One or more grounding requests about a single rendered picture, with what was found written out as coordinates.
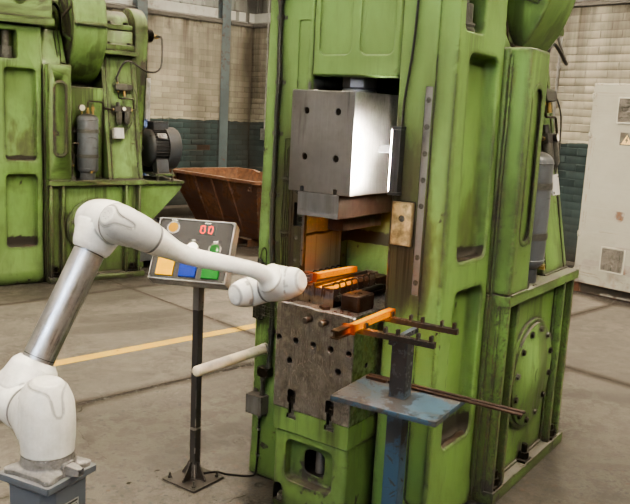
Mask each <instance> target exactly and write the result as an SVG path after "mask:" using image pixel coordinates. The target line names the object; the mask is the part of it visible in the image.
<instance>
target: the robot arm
mask: <svg viewBox="0 0 630 504"><path fill-rule="evenodd" d="M74 223H75V228H74V234H73V244H74V247H73V249H72V251H71V253H70V256H69V258H68V260H67V262H66V264H65V266H64V268H63V270H62V272H61V274H60V277H59V279H58V281H57V283H56V285H55V287H54V289H53V291H52V293H51V295H50V297H49V300H48V302H47V304H46V306H45V308H44V310H43V312H42V314H41V316H40V318H39V320H38V323H37V325H36V327H35V329H34V331H33V333H32V335H31V337H30V339H29V341H28V343H27V346H26V348H25V350H24V352H23V353H19V354H16V355H14V356H13V357H11V359H10V360H9V362H8V363H7V364H6V365H5V367H4V368H3V369H2V370H1V371H0V420H1V421H2V422H3V423H4V424H6V425H7V426H8V427H10V428H12V429H13V431H14V433H15V435H16V437H17V439H18V440H19V444H20V460H19V461H17V462H15V463H13V464H10V465H7V466H5V467H4V473H5V474H11V475H15V476H18V477H21V478H24V479H27V480H30V481H33V482H36V483H38V484H40V485H42V486H43V487H51V486H53V485H54V484H55V483H56V482H58V481H59V480H61V479H63V478H65V477H67V476H70V477H81V476H83V474H84V468H86V467H89V466H90V465H91V460H90V459H88V458H83V457H79V456H76V454H75V439H76V407H75V399H74V396H73V393H72V391H71V389H70V387H69V385H68V384H67V382H66V381H64V380H63V379H61V378H60V377H57V376H58V374H57V370H56V367H55V366H54V363H55V361H56V359H57V357H58V355H59V353H60V350H61V348H62V346H63V344H64V342H65V340H66V338H67V335H68V333H69V331H70V329H71V327H72V325H73V323H74V321H75V318H76V316H77V314H78V312H79V310H80V308H81V306H82V304H83V301H84V299H85V297H86V295H87V293H88V291H89V289H90V287H91V284H92V282H93V280H94V278H95V276H96V274H97V272H98V269H99V267H100V265H101V263H102V261H103V259H104V258H107V257H108V256H110V255H111V253H112V252H113V251H114V250H115V249H116V247H117V246H118V245H120V246H125V247H129V248H130V247H131V248H133V249H136V250H139V251H142V252H144V253H147V254H151V255H155V256H159V257H162V258H166V259H169V260H172V261H175V262H178V263H181V264H185V265H189V266H193V267H198V268H203V269H209V270H215V271H221V272H226V273H232V274H238V275H243V276H247V277H246V278H242V279H240V280H238V281H236V282H234V283H233V284H232V285H231V286H230V287H229V290H228V294H229V299H230V301H231V303H232V304H233V305H235V306H238V307H250V306H257V305H260V304H264V303H268V302H278V301H284V300H288V299H292V298H295V297H297V296H299V295H300V294H301V293H303V292H304V290H305V288H306V286H307V282H310V281H313V274H306V275H305V274H304V272H303V271H302V270H300V269H298V268H295V267H287V266H281V265H277V264H269V265H267V266H266V265H263V264H260V263H257V262H254V261H250V260H246V259H241V258H237V257H232V256H228V255H223V254H219V253H214V252H210V251H205V250H201V249H197V248H193V247H190V246H188V245H185V244H183V243H182V242H180V241H178V240H177V239H176V238H175V237H173V236H172V235H171V234H170V233H169V232H168V231H166V230H165V229H164V228H163V227H162V226H161V225H159V224H158V223H156V222H155V221H154V220H152V219H151V218H149V217H148V216H146V215H144V214H142V213H140V212H139V211H137V210H135V209H133V208H131V207H130V206H127V205H125V204H122V203H120V202H117V201H113V200H108V199H94V200H90V201H88V202H86V203H84V204H83V205H81V206H80V207H79V208H78V210H77V212H76V214H75V219H74Z"/></svg>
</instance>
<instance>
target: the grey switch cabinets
mask: <svg viewBox="0 0 630 504"><path fill-rule="evenodd" d="M592 99H593V106H592V114H591V123H590V132H589V133H588V138H589V141H588V150H587V159H586V168H585V177H584V186H583V195H582V204H581V213H580V222H579V230H578V231H577V236H578V240H577V248H576V257H575V266H574V267H573V268H576V269H579V275H578V278H577V279H574V289H573V290H574V291H580V292H585V293H590V294H594V295H599V296H604V297H608V298H613V299H618V300H622V301H627V302H630V84H625V83H595V88H594V93H593V97H592Z"/></svg>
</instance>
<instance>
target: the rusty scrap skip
mask: <svg viewBox="0 0 630 504"><path fill-rule="evenodd" d="M173 172H174V174H175V176H174V177H173V178H174V179H179V180H183V181H184V182H185V183H184V184H182V188H181V189H180V191H181V193H182V195H183V196H184V198H185V200H186V202H187V204H188V206H189V208H190V210H191V212H192V213H193V215H194V217H195V219H196V220H207V221H220V222H233V223H236V224H237V226H238V227H239V229H240V232H239V236H242V237H239V238H238V245H241V246H245V247H252V246H259V230H260V211H261V192H262V173H263V172H259V171H257V170H255V169H248V168H241V167H213V168H174V169H173Z"/></svg>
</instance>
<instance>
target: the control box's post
mask: <svg viewBox="0 0 630 504"><path fill-rule="evenodd" d="M203 311H204V288H199V287H193V328H192V369H193V367H194V366H197V365H200V364H202V349H203ZM201 387H202V376H199V377H196V376H194V375H193V373H192V372H191V412H190V427H193V428H198V427H200V425H201ZM189 462H192V463H193V476H192V478H193V479H195V477H196V475H195V474H196V473H195V472H196V462H199V463H200V429H198V430H196V431H192V430H191V429H190V454H189Z"/></svg>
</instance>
